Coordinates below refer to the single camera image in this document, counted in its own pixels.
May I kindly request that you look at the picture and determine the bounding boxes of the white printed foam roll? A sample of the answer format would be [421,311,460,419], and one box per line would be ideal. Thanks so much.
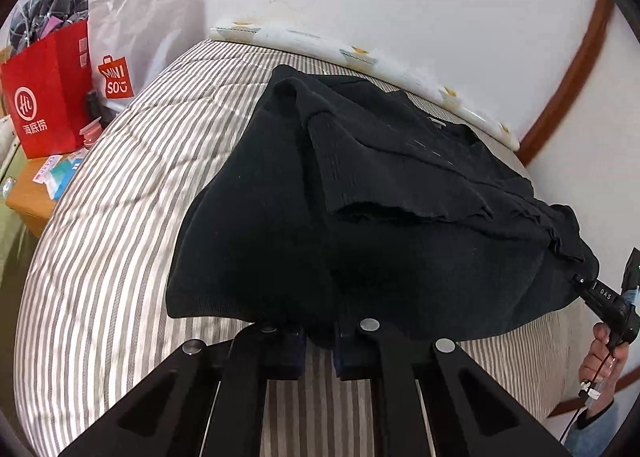
[209,12,521,150]

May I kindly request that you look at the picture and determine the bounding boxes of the small black container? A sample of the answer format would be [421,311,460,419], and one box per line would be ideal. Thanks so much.
[85,90,103,124]

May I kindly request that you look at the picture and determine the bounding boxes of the brown wooden door frame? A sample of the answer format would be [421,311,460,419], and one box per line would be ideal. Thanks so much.
[517,0,616,163]

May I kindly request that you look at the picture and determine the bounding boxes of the black sweatshirt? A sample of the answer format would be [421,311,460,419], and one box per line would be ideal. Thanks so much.
[166,64,600,350]

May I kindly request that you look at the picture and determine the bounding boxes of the person's right hand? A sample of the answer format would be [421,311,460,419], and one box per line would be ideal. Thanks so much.
[580,323,632,394]

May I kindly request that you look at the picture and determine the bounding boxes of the pink white packet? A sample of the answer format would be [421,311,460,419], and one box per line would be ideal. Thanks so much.
[32,154,63,184]

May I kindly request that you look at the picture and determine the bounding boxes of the wooden nightstand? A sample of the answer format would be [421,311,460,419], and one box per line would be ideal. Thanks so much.
[5,152,81,238]

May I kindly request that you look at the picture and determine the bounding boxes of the person's right forearm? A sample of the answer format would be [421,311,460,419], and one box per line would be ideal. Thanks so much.
[567,399,625,457]

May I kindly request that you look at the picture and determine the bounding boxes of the red paper bag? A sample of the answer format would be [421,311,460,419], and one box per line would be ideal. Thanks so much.
[0,20,98,159]

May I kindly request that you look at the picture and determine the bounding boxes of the white plastic shopping bag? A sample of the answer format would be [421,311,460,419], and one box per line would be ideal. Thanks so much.
[87,0,186,110]

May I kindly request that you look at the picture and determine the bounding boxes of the black white plaid cloth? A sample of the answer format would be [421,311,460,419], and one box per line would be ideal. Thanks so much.
[9,0,91,58]

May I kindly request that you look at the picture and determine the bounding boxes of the brown wooden baseboard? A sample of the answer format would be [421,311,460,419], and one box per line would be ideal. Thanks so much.
[547,376,640,420]

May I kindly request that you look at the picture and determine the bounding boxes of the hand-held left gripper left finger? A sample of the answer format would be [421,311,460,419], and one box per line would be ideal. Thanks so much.
[57,322,307,457]

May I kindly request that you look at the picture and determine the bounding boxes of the green bed sheet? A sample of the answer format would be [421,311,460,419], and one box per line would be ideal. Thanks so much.
[0,177,31,288]

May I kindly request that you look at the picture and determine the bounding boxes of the striped quilted mattress pad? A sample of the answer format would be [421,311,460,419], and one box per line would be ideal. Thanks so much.
[14,37,583,457]

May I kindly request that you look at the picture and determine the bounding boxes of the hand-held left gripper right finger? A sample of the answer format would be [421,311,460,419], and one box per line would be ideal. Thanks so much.
[332,318,573,457]

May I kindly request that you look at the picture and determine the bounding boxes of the small packets on nightstand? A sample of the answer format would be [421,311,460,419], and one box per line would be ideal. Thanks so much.
[47,157,85,199]

